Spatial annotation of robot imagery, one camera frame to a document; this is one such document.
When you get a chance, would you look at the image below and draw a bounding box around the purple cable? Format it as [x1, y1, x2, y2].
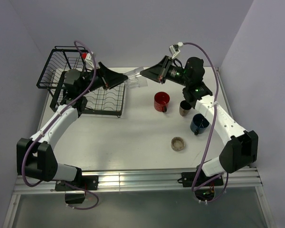
[21, 40, 100, 211]
[182, 42, 229, 202]

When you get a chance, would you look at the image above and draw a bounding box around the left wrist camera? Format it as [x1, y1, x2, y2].
[81, 52, 95, 69]

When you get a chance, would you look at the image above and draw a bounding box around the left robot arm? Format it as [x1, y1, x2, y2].
[16, 63, 128, 190]

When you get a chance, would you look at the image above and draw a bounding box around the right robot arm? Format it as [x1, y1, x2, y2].
[140, 56, 258, 185]

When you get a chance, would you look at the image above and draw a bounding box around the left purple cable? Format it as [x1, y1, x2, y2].
[21, 40, 100, 211]

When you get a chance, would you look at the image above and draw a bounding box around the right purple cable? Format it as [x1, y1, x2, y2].
[182, 42, 229, 202]

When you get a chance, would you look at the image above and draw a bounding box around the black wire dish rack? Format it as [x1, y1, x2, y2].
[37, 46, 128, 117]

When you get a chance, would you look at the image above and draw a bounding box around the small beige stone bowl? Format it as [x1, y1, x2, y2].
[171, 137, 185, 152]

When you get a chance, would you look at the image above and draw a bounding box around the aluminium mounting rail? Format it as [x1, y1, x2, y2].
[12, 167, 263, 195]

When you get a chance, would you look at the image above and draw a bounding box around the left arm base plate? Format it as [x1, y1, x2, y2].
[55, 175, 98, 191]

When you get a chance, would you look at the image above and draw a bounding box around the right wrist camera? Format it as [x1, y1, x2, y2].
[169, 42, 183, 59]

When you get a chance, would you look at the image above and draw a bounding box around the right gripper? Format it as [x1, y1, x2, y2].
[140, 56, 190, 87]

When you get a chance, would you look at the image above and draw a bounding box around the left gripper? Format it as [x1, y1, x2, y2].
[79, 62, 128, 96]

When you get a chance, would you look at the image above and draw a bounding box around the brown ribbed mug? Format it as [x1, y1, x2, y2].
[179, 100, 192, 117]

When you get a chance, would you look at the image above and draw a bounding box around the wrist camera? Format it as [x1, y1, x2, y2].
[169, 42, 183, 59]
[81, 52, 95, 69]

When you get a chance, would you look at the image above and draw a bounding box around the clear glass tumbler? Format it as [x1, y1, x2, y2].
[124, 67, 148, 89]

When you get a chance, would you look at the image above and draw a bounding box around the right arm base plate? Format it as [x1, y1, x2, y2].
[177, 171, 224, 188]

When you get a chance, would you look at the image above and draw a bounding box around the dark blue mug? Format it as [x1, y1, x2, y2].
[190, 114, 210, 135]

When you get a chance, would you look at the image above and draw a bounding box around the red ceramic mug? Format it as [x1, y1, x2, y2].
[153, 91, 170, 113]

